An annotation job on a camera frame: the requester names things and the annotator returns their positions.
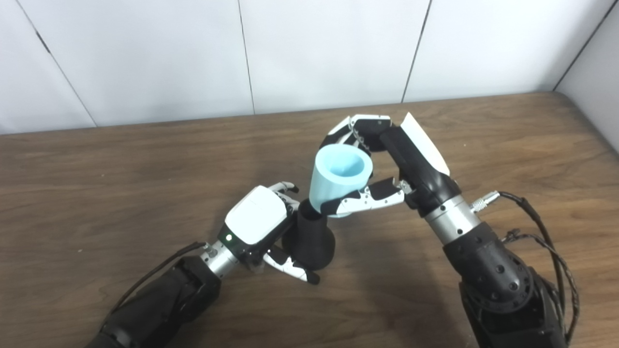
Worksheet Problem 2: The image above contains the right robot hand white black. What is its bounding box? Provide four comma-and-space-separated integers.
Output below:
318, 112, 462, 218

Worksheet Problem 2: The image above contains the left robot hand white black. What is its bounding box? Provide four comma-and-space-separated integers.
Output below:
216, 181, 321, 285

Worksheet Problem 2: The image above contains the black funnel-shaped nozzle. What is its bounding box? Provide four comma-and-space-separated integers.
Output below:
282, 198, 336, 271

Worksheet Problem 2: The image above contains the light-blue short hose piece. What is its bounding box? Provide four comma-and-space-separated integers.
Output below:
309, 144, 374, 219

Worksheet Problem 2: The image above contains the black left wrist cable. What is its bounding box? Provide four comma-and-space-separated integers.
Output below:
109, 241, 216, 315

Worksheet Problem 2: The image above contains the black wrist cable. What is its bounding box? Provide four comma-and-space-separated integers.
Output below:
109, 241, 216, 315
468, 190, 569, 339

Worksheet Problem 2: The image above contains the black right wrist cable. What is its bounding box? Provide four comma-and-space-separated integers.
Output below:
468, 190, 569, 339

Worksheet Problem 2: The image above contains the thin black braided cable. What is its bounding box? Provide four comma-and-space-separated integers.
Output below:
503, 230, 580, 344

